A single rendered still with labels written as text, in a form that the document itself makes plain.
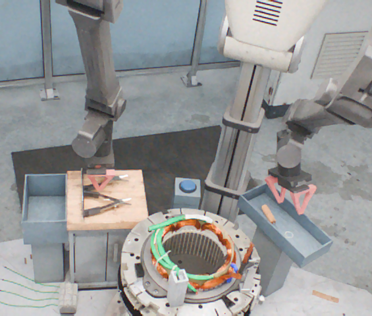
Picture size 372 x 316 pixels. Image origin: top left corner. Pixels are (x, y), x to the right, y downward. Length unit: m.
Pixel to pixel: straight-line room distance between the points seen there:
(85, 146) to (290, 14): 0.56
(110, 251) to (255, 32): 0.66
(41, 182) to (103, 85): 0.44
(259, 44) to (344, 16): 2.12
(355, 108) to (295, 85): 2.63
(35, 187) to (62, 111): 1.99
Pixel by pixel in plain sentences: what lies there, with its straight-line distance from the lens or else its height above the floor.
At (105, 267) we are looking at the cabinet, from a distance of 1.47.
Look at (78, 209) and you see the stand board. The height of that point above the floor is 1.06.
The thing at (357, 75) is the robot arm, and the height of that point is 1.65.
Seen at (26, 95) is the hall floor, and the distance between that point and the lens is 3.58.
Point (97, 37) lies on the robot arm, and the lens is 0.97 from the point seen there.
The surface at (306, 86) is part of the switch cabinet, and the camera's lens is 3.58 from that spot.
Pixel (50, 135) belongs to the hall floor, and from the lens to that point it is 3.25.
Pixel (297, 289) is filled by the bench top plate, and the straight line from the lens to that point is 1.65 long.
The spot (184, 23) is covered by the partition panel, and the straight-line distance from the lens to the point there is 3.55.
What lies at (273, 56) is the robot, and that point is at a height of 1.42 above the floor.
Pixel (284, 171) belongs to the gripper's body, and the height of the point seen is 1.21.
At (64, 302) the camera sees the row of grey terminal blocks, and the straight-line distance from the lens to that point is 1.47.
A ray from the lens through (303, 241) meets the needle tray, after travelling 1.43.
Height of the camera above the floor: 2.05
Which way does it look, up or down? 41 degrees down
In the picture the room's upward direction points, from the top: 10 degrees clockwise
